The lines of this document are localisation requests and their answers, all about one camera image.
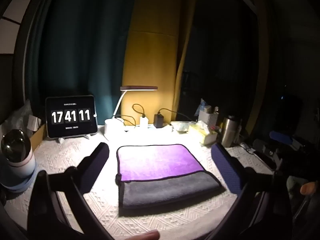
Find purple and grey towel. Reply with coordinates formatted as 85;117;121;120
116;144;223;209

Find stainless steel tumbler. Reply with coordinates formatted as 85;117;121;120
221;115;238;147

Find white tablet stand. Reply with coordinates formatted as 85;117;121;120
57;134;91;144

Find cardboard box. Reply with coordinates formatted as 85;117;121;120
30;124;47;151

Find yellow tissue box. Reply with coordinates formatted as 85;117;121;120
188;121;217;145

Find white perforated organizer basket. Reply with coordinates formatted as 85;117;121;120
198;110;219;127

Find wet wipes plastic pack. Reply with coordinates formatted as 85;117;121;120
170;121;196;133

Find black tablet showing clock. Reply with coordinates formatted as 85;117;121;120
46;95;98;139

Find white desk lamp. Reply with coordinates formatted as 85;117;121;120
104;85;158;140

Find black charger plug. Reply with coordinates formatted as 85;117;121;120
153;113;164;128

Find white power strip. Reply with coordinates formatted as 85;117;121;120
124;124;173;133

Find white charger plug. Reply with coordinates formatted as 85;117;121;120
139;115;149;128

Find teal curtain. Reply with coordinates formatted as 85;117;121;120
25;0;135;124

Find yellow curtain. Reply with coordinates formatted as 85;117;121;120
122;0;195;123

